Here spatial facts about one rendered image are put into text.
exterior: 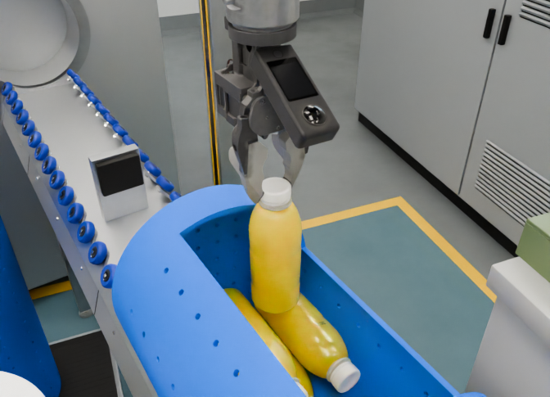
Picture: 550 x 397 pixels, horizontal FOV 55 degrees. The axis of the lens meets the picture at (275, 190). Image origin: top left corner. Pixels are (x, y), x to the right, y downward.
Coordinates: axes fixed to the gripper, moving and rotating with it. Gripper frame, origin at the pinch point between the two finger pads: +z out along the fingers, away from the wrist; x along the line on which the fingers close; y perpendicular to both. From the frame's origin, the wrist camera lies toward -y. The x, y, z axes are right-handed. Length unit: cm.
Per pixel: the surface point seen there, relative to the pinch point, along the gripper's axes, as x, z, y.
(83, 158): 7, 34, 81
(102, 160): 9, 19, 51
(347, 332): -6.8, 22.4, -8.0
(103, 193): 10, 26, 50
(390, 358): -7.4, 20.0, -15.8
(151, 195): -1, 34, 56
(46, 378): 34, 99, 75
